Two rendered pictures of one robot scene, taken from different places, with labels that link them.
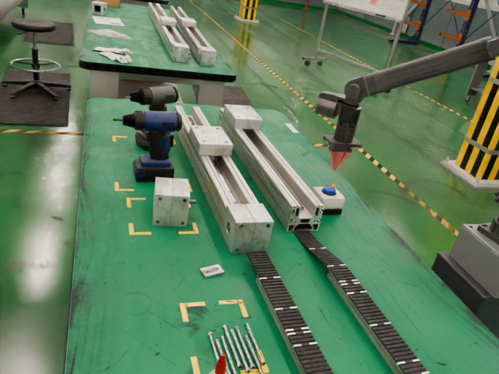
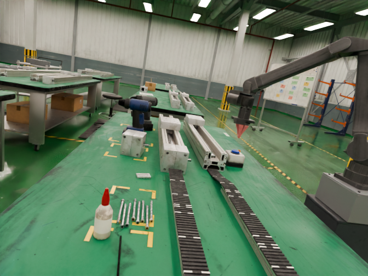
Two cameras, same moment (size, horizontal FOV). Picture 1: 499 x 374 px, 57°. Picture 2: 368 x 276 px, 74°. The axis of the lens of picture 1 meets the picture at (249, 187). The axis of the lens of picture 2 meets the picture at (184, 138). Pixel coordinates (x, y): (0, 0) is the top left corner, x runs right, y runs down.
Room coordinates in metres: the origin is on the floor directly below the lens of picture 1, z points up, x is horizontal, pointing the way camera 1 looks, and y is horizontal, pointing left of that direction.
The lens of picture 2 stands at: (0.09, -0.26, 1.16)
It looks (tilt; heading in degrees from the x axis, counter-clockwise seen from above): 14 degrees down; 13
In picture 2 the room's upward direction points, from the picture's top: 10 degrees clockwise
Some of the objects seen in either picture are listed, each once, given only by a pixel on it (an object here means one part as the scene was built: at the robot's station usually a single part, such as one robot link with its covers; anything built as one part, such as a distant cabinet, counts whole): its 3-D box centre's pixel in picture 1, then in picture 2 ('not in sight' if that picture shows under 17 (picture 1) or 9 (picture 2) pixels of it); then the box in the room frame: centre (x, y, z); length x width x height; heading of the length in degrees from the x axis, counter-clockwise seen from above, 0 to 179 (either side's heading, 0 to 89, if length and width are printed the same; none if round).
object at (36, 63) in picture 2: not in sight; (41, 81); (4.49, 4.09, 0.50); 1.03 x 0.55 x 1.01; 25
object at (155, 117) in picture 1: (145, 145); (130, 119); (1.29, 0.33, 0.89); 0.20 x 0.08 x 0.22; 113
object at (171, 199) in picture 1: (175, 202); (136, 143); (1.09, 0.19, 0.83); 0.11 x 0.10 x 0.10; 104
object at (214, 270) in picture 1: (212, 271); (143, 176); (0.88, 0.05, 0.78); 0.05 x 0.03 x 0.01; 126
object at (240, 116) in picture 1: (242, 119); (194, 121); (1.74, 0.08, 0.87); 0.16 x 0.11 x 0.07; 22
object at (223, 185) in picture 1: (208, 156); (167, 133); (1.43, 0.16, 0.82); 0.80 x 0.10 x 0.09; 22
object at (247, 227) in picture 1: (251, 228); (176, 159); (1.03, -0.02, 0.83); 0.12 x 0.09 x 0.10; 112
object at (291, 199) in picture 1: (260, 158); (199, 138); (1.51, -0.02, 0.82); 0.80 x 0.10 x 0.09; 22
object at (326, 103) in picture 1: (338, 99); (241, 93); (1.31, -0.21, 1.13); 0.12 x 0.09 x 0.12; 68
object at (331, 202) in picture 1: (324, 199); (232, 157); (1.29, -0.24, 0.81); 0.10 x 0.08 x 0.06; 112
